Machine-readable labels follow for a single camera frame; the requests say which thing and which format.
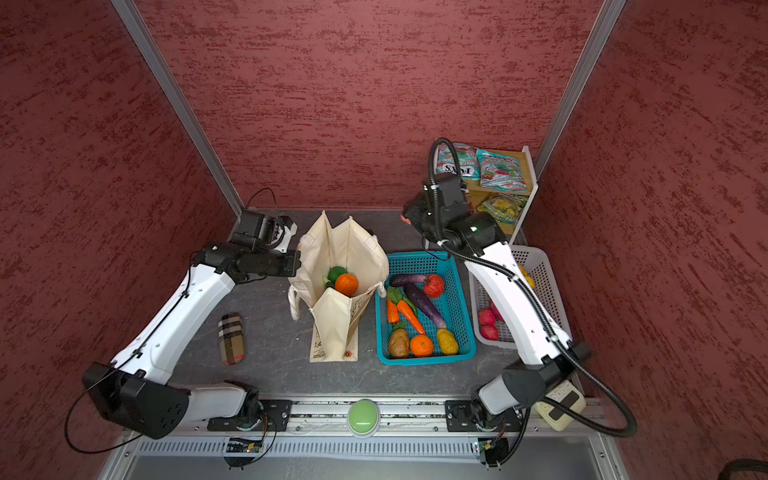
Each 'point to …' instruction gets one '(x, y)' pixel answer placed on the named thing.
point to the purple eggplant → (425, 304)
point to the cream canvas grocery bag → (335, 319)
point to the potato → (399, 343)
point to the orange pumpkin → (347, 284)
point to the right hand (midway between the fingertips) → (398, 215)
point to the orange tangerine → (421, 346)
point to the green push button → (364, 418)
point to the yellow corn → (447, 342)
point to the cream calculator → (557, 418)
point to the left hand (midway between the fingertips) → (298, 270)
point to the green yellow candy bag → (504, 208)
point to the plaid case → (231, 338)
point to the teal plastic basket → (436, 274)
